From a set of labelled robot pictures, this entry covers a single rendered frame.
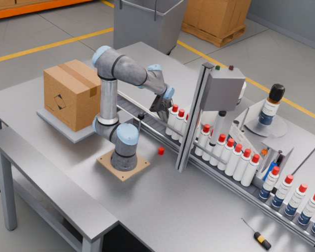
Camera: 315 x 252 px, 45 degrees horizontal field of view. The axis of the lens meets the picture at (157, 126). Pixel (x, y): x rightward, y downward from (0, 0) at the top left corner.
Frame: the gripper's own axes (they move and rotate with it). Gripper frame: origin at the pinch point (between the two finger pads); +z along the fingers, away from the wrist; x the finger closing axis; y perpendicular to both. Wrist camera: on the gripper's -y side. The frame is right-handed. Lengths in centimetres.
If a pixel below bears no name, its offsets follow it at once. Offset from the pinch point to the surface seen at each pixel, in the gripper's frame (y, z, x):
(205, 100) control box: -17, -21, -46
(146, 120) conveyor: -1.5, -1.9, 14.1
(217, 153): -2.1, 15.3, -35.5
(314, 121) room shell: 247, 100, 14
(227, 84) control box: -11, -26, -56
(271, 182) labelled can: -2, 29, -65
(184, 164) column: -15.1, 17.2, -21.5
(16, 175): -53, 22, 104
